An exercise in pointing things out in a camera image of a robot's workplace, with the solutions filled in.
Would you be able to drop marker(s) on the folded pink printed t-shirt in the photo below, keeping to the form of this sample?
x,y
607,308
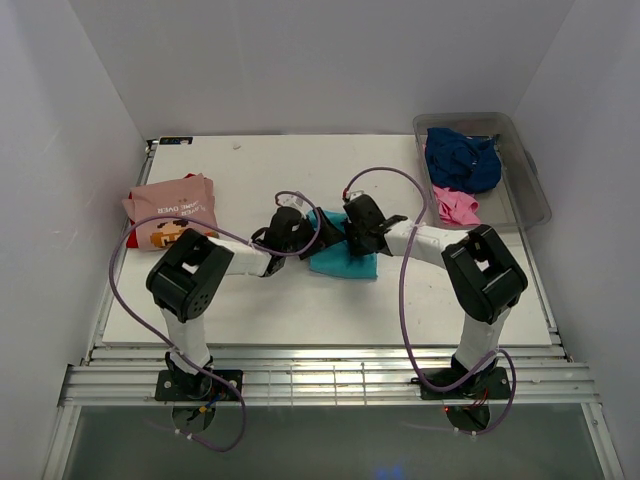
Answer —
x,y
201,209

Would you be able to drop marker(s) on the aluminium frame rail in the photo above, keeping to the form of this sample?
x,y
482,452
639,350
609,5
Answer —
x,y
315,377

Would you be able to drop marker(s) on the folded red t-shirt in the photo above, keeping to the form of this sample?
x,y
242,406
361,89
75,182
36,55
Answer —
x,y
160,198

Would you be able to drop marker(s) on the teal t-shirt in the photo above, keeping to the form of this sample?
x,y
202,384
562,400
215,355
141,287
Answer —
x,y
336,261

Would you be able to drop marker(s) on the clear plastic bin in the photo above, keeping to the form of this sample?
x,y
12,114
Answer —
x,y
518,200

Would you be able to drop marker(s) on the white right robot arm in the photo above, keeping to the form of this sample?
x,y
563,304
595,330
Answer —
x,y
486,278

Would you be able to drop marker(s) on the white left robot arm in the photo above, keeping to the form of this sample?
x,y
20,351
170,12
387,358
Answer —
x,y
186,278

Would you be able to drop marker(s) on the pink crumpled t-shirt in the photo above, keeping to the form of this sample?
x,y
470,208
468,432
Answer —
x,y
456,207

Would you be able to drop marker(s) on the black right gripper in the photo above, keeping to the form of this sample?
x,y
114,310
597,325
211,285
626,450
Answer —
x,y
350,236

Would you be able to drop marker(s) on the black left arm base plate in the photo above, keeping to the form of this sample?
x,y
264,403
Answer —
x,y
220,385

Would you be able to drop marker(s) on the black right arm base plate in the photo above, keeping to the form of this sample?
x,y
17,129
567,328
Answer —
x,y
492,384

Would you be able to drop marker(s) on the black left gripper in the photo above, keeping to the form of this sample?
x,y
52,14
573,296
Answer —
x,y
307,233

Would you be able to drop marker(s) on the navy blue crumpled t-shirt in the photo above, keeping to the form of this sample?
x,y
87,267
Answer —
x,y
469,164

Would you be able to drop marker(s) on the blue white label sticker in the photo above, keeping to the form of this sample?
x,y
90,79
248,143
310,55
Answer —
x,y
175,141

